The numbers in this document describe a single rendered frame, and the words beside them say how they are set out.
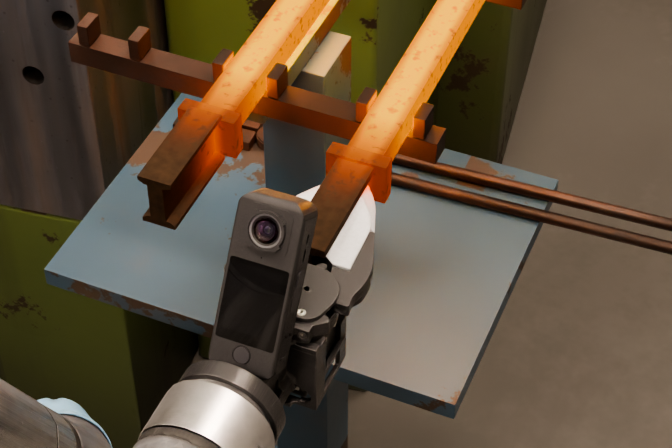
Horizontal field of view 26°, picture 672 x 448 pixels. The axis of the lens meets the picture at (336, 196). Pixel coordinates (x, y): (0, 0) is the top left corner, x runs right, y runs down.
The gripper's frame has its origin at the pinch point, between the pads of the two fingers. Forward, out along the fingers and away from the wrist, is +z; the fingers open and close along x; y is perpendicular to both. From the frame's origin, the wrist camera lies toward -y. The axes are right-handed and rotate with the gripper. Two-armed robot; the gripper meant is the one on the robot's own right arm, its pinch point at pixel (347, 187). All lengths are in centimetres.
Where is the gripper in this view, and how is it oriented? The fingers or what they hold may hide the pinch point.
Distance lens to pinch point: 102.1
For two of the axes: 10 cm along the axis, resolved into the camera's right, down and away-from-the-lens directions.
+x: 9.2, 2.7, -2.7
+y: -0.1, 7.3, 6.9
